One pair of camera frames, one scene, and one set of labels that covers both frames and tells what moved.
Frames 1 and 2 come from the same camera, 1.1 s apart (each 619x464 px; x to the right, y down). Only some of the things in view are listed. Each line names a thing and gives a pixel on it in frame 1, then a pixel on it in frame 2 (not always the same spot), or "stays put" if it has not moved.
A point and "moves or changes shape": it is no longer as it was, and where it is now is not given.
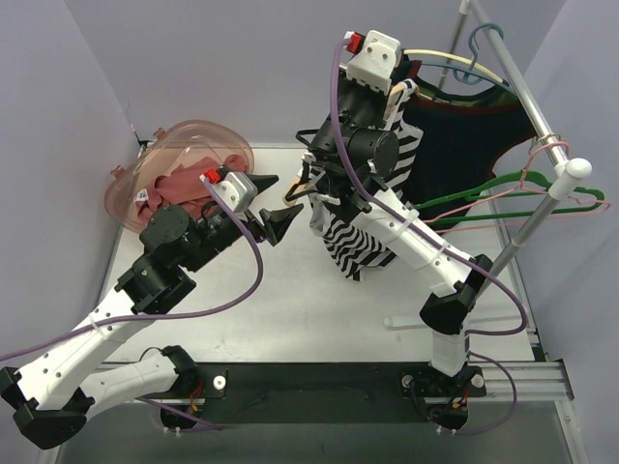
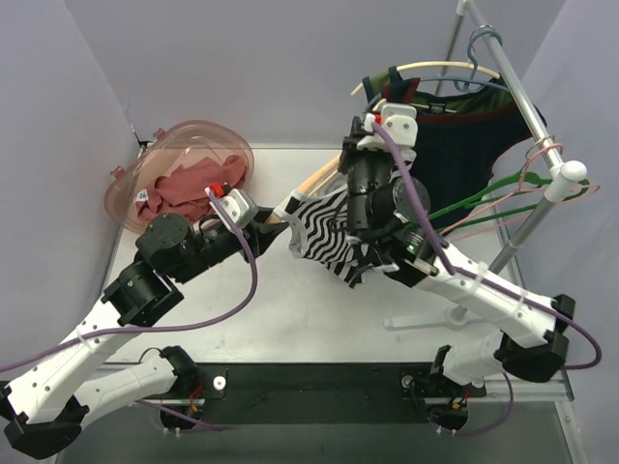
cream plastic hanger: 458,58 → 464,65
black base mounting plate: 326,393 stays put
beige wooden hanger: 304,181 moves or changes shape
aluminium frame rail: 534,381 stays put
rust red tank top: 183,187 stays put
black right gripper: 321,175 → 352,152
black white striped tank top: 354,247 moves or changes shape
